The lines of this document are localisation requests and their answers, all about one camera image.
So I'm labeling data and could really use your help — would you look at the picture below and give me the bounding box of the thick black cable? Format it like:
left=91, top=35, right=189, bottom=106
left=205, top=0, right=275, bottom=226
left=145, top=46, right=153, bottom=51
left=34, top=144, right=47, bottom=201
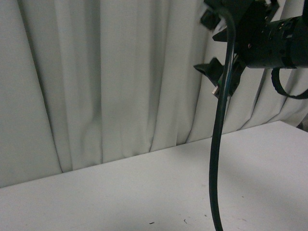
left=208, top=6, right=236, bottom=231

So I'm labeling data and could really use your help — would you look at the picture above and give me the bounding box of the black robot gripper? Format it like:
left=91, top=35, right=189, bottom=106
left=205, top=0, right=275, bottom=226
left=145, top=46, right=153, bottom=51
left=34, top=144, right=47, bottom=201
left=193, top=0, right=295, bottom=97

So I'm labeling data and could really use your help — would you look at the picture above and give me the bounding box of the grey-white pleated curtain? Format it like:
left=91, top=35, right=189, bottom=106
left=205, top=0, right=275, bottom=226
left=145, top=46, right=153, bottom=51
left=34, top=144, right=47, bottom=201
left=0, top=0, right=308, bottom=189

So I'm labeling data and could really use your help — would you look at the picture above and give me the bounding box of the black looped ribbed cable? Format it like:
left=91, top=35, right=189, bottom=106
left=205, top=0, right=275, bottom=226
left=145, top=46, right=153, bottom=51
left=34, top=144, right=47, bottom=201
left=271, top=68, right=308, bottom=99

